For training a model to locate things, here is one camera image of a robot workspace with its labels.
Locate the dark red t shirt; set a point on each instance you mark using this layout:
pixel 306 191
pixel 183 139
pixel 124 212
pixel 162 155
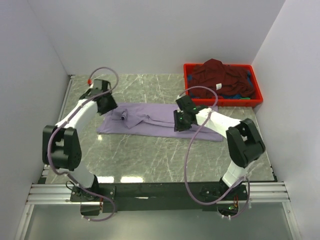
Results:
pixel 222 78

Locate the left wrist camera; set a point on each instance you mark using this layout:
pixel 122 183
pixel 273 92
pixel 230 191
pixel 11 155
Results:
pixel 98 86

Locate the aluminium front rail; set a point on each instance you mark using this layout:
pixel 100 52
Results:
pixel 58 194

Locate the red plastic bin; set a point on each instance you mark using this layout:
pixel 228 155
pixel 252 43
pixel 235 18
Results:
pixel 222 102

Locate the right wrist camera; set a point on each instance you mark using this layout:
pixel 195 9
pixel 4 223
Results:
pixel 186 105

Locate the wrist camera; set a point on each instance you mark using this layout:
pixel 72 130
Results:
pixel 98 86
pixel 186 105

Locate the lavender t shirt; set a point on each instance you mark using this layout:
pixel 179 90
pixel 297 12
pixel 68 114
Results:
pixel 144 119

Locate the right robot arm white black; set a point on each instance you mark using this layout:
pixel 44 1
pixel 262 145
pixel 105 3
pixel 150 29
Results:
pixel 245 144

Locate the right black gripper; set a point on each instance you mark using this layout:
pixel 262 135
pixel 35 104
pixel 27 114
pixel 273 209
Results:
pixel 178 126

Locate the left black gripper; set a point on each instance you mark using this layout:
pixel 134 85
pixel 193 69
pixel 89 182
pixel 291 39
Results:
pixel 112 104

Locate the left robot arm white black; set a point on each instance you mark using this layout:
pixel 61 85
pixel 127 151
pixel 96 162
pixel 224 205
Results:
pixel 79 117

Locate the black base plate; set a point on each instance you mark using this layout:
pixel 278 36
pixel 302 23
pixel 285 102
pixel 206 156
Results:
pixel 151 197

